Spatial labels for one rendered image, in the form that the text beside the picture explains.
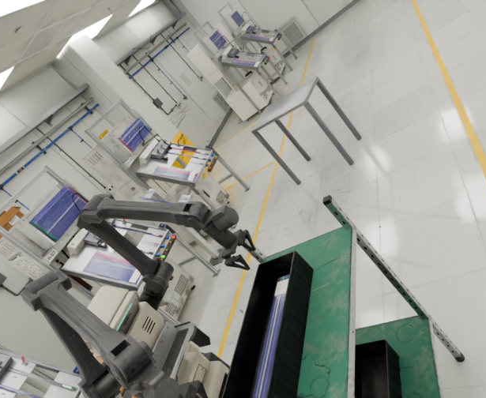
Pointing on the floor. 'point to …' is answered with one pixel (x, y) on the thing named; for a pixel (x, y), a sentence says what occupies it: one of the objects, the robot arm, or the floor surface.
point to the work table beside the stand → (275, 111)
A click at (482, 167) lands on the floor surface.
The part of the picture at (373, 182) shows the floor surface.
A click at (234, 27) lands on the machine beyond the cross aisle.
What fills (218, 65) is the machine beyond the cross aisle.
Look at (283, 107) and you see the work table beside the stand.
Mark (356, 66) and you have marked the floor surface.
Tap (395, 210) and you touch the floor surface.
